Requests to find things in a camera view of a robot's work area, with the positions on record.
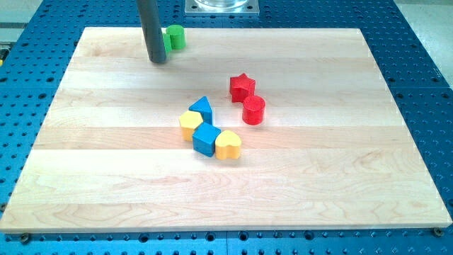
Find blue cube block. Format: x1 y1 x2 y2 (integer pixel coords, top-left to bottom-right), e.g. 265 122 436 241
193 123 221 157

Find red cylinder block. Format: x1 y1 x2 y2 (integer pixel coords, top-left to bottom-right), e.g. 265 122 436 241
242 96 265 125

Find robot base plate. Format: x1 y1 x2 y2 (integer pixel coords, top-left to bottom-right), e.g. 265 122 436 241
184 0 260 16

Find blue triangle block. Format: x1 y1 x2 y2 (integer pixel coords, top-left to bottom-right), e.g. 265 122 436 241
188 96 213 125

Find red star block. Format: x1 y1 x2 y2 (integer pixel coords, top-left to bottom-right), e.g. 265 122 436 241
229 73 256 103

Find green block behind rod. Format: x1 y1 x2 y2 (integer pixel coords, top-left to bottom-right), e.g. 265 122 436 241
163 33 173 53

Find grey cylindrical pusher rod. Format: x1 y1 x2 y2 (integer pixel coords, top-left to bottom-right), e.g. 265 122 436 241
136 0 166 64

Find yellow hexagon block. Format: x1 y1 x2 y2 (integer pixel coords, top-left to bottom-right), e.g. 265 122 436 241
178 110 203 141

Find yellow heart block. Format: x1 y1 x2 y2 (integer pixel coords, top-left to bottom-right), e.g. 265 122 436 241
215 130 242 160

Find green cylinder block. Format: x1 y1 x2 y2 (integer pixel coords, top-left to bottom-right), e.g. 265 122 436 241
166 25 186 50

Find wooden board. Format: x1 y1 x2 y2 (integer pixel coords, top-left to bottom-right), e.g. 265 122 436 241
1 27 452 233

